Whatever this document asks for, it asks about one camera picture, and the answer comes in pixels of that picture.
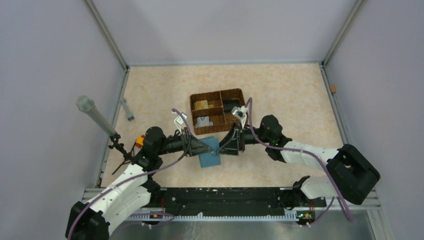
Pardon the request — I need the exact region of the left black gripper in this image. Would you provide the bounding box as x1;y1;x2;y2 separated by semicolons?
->
156;126;212;157

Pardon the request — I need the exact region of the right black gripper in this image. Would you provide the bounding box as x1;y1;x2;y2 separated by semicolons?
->
216;121;272;156

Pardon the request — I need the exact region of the blue leather card holder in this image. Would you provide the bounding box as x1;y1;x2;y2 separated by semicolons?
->
199;136;222;168

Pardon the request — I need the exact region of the woven wicker tray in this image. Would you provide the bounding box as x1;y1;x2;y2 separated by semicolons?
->
189;88;246;135

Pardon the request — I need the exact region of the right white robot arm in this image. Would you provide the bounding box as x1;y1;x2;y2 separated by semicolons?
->
217;115;381;206

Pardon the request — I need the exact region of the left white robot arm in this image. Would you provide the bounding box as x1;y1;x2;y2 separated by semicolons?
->
65;126;213;240

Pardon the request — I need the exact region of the black VIP card stack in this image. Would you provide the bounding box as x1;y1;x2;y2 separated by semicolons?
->
222;99;240;113

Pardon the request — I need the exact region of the yellow red toy car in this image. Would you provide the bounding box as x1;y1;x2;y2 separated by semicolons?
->
134;135;145;149

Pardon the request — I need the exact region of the black tube clamp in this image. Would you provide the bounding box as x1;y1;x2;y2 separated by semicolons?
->
108;133;136;175

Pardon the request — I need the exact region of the small tan cork piece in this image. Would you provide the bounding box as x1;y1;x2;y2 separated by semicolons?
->
329;84;337;94

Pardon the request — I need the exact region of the grey metal tube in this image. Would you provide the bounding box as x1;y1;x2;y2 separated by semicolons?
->
75;95;117;137

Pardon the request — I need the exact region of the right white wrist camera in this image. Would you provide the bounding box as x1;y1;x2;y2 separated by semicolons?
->
231;105;249;130

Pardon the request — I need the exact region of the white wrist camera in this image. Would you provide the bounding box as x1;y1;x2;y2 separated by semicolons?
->
231;105;249;130
172;109;188;135

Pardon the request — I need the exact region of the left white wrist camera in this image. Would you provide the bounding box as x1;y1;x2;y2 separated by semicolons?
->
172;109;188;135

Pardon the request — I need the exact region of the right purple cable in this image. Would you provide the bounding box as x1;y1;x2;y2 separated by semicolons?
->
245;97;354;228

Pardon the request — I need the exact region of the purple cable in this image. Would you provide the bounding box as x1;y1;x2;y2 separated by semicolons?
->
245;97;354;228
67;108;193;240

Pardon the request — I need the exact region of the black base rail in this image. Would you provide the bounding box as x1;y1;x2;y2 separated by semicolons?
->
155;187;299;218

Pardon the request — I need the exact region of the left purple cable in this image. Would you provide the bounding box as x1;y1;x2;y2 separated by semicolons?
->
67;108;193;240

